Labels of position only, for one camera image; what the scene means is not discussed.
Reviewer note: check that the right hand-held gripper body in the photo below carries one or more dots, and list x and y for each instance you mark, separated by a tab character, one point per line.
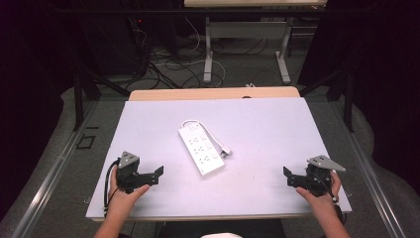
319	177

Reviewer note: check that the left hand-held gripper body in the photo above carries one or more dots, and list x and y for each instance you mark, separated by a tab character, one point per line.
127	172

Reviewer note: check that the person's right hand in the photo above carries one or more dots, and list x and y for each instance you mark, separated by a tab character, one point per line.
322	203

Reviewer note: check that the person's left hand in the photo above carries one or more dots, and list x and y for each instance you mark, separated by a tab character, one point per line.
124	200

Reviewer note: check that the white table cover board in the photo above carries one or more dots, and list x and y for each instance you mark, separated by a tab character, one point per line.
264	139

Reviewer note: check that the white power strip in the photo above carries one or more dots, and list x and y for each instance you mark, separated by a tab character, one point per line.
201	150

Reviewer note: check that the person's dark clothing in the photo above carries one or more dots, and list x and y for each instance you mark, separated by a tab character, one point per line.
221	228

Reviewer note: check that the wooden table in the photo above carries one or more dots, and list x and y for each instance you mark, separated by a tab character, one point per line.
198	94

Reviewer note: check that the black curtain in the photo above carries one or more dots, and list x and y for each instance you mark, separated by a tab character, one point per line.
386	82

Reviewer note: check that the black computer tower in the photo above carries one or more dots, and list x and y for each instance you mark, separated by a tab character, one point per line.
112	43

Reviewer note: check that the grey-legged desk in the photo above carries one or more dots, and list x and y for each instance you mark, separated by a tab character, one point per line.
247	29

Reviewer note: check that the black floor socket frame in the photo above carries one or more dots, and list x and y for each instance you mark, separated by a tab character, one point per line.
85	142

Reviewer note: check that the metal floor rail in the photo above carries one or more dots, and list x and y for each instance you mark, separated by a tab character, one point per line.
49	178
373	178

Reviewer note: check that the black metal stand frame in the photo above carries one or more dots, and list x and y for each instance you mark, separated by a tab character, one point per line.
81	95
346	95

